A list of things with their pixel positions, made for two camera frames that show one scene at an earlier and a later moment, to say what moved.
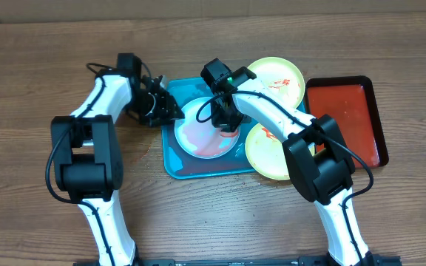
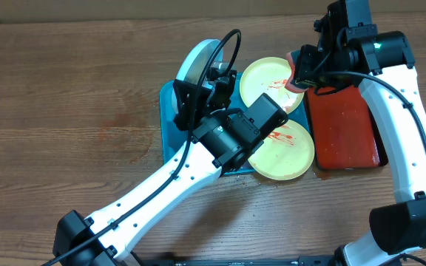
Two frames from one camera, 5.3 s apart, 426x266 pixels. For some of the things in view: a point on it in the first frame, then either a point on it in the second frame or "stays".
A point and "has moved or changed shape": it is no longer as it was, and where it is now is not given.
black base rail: (249, 261) stays
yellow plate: (267, 153) stays
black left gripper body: (152, 108) -> (200, 112)
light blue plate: (197, 134) has moved or changed shape
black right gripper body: (228, 116) -> (312, 64)
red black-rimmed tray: (352, 104) stays
